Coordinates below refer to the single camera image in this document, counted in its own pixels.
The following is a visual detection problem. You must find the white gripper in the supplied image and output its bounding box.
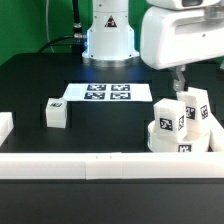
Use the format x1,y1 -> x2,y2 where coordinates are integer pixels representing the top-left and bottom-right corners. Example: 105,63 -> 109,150
140,0 -> 224,92

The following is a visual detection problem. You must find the white round stool seat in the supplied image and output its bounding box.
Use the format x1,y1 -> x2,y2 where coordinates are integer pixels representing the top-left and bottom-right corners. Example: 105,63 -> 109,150
147,120 -> 212,154

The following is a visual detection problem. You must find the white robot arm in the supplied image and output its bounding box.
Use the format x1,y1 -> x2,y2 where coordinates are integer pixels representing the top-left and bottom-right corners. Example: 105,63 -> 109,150
82,0 -> 224,91

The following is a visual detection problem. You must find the white right fence bar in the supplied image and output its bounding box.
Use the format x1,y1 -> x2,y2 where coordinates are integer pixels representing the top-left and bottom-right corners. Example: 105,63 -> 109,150
210,115 -> 224,152

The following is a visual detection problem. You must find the white fence bar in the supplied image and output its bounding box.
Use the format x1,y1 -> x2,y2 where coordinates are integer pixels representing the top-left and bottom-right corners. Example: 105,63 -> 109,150
0,152 -> 224,180
210,115 -> 224,152
0,112 -> 14,147

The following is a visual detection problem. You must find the white marker sheet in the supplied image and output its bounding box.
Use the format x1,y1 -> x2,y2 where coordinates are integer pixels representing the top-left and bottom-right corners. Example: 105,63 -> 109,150
63,83 -> 152,102

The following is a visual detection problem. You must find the white front fence bar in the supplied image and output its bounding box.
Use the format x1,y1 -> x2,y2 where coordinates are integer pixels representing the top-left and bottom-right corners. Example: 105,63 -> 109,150
0,152 -> 224,180

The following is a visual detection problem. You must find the white left fence bar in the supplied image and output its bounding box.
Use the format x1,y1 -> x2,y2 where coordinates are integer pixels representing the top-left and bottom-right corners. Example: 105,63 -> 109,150
0,112 -> 14,147

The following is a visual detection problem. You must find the black cable on base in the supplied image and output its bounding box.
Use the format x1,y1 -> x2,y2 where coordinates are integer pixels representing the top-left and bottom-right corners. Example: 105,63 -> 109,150
37,0 -> 88,54

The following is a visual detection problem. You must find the thin white cable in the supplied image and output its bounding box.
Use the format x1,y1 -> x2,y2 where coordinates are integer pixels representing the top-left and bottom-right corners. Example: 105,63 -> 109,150
45,0 -> 55,54

